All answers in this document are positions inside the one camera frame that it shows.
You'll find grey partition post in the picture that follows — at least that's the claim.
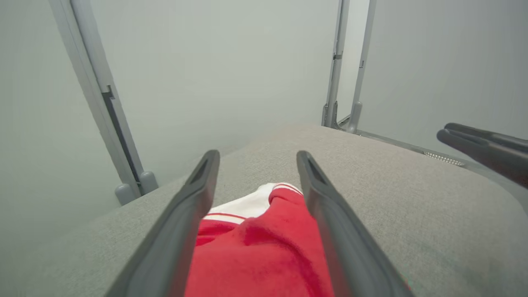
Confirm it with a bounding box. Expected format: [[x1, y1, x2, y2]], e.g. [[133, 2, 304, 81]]
[[49, 0, 159, 206], [322, 0, 351, 128], [346, 0, 377, 133]]

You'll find red jersey with striped trim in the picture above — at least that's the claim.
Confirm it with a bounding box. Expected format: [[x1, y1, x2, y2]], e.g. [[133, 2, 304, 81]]
[[184, 182, 335, 297]]

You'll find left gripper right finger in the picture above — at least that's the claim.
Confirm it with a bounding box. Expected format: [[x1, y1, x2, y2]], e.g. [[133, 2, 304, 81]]
[[296, 151, 415, 297]]

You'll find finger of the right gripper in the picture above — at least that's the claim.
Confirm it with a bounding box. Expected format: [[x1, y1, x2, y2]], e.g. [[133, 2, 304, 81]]
[[445, 123, 528, 153], [437, 129, 528, 188]]

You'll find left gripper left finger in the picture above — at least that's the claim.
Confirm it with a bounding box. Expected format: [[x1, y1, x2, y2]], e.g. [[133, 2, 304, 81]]
[[105, 150, 220, 297]]

